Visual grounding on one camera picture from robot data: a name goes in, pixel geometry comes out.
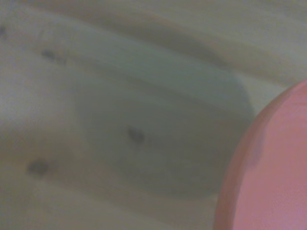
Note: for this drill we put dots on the pink plastic plate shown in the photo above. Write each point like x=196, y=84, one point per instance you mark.
x=275, y=167

